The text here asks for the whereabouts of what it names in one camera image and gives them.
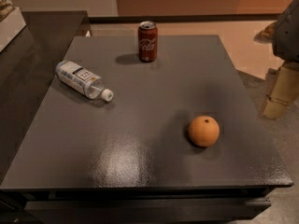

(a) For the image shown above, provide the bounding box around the orange fruit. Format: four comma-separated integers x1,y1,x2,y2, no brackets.
188,116,220,147

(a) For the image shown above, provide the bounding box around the white box on side table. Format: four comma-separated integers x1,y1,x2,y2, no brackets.
0,7,26,52

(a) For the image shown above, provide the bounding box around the dark grey table frame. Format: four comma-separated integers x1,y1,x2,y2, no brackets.
1,187,271,224

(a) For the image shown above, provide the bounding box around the clear plastic water bottle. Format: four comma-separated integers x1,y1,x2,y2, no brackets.
55,61,114,102

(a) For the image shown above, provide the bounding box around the red cola can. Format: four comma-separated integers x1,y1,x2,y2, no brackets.
138,21,158,62

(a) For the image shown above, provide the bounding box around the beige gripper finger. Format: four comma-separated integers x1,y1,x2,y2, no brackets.
258,21,277,42
261,62,299,119

